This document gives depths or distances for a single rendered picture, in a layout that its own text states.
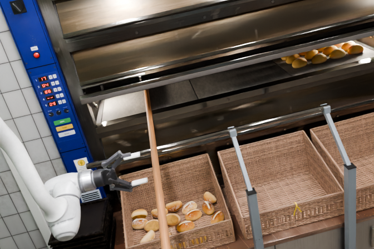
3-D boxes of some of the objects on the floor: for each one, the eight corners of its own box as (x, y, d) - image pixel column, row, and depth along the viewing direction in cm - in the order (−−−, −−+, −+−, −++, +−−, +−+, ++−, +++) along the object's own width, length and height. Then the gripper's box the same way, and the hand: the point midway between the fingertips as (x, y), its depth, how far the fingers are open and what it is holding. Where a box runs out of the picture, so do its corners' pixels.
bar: (144, 318, 226) (85, 161, 177) (339, 265, 234) (336, 99, 184) (147, 372, 198) (78, 202, 148) (369, 309, 205) (374, 127, 156)
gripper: (86, 150, 155) (136, 138, 156) (103, 197, 166) (149, 185, 167) (84, 159, 148) (136, 147, 149) (102, 207, 159) (151, 195, 160)
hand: (141, 167), depth 158 cm, fingers open, 13 cm apart
